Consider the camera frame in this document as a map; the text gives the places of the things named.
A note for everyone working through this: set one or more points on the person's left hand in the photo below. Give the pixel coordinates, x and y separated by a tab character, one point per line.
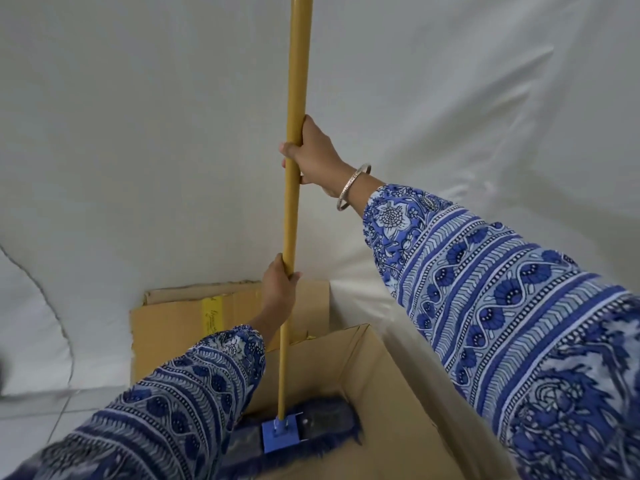
274	292

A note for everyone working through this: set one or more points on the person's right hand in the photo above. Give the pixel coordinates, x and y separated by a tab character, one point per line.
320	157

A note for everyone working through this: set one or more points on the person's left fingers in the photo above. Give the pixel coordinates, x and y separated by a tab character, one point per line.
293	278

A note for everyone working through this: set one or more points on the person's right thumb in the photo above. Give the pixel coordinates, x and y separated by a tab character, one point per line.
308	129

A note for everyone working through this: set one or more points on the yellow pole blue dust mop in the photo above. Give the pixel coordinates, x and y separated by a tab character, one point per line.
296	69

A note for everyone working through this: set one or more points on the person's right forearm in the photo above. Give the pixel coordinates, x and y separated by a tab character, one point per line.
500	304

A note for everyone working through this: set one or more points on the person's left forearm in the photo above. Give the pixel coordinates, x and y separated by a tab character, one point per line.
165	409

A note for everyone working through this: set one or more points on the silver bangle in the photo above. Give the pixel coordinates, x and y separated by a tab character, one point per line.
350	187

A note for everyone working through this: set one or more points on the brown cardboard box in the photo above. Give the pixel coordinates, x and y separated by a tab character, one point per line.
400	394

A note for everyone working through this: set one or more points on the white fabric sheet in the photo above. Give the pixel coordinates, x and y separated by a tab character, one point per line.
150	119

